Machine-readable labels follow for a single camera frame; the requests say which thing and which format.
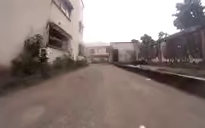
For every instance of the pale distant building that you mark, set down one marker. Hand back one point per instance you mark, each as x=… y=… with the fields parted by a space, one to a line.
x=96 y=51

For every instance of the small white building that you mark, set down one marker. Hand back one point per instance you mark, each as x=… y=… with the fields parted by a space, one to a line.
x=123 y=51

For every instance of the grey asphalt road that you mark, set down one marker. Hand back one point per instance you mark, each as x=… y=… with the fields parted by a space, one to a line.
x=103 y=96

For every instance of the group of small trees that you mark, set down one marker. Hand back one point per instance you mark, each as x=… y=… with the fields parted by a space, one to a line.
x=146 y=45

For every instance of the row of bushes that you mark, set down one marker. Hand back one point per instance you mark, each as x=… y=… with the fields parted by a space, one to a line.
x=31 y=58

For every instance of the raised pavement strip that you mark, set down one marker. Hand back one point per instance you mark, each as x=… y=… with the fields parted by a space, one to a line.
x=186 y=71

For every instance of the pale tall building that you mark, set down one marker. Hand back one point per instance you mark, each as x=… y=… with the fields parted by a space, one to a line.
x=20 y=26

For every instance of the large dark tree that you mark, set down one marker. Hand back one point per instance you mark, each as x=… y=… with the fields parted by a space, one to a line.
x=190 y=13

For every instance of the low concrete kerb wall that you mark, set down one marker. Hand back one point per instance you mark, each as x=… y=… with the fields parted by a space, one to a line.
x=170 y=79

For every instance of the dark long wall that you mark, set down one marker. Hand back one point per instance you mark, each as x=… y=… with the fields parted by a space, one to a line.
x=190 y=45

